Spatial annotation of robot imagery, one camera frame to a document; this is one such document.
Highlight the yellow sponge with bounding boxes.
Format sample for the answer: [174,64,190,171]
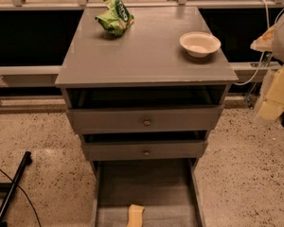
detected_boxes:
[127,204,144,227]

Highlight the grey middle drawer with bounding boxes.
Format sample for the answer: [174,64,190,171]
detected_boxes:
[81,140,208,161]

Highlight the brass drawer knob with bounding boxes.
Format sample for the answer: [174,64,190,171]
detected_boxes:
[144,118,151,126]
[144,150,150,156]

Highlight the black metal stand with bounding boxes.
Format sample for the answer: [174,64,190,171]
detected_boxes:
[0,151,32,227]

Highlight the grey metal railing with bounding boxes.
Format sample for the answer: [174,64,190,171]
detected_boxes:
[0,0,284,115]

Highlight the grey drawer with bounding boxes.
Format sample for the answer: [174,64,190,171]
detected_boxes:
[66,106,223,134]
[81,140,208,161]
[91,159,205,227]

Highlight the green chip bag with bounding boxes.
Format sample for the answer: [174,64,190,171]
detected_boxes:
[95,0,134,37]

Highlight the grey drawer cabinet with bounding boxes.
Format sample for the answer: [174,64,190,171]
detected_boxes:
[55,6,240,227]

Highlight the brass middle drawer knob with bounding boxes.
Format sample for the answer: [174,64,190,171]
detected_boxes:
[144,150,150,156]

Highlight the black floor cable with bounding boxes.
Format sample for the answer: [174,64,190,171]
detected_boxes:
[0,159,43,227]

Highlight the grey bottom drawer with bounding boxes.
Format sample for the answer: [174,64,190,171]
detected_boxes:
[91,159,205,227]

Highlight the white bowl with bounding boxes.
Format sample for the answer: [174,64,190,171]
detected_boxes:
[179,32,221,58]

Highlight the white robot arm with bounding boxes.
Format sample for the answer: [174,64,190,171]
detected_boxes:
[250,13,284,122]

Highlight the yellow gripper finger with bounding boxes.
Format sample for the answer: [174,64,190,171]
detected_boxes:
[250,25,276,52]
[255,66,284,122]

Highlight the brass top drawer knob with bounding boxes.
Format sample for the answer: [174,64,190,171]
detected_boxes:
[144,118,151,126]

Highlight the grey top drawer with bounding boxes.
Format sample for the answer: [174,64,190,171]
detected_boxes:
[66,106,223,134]

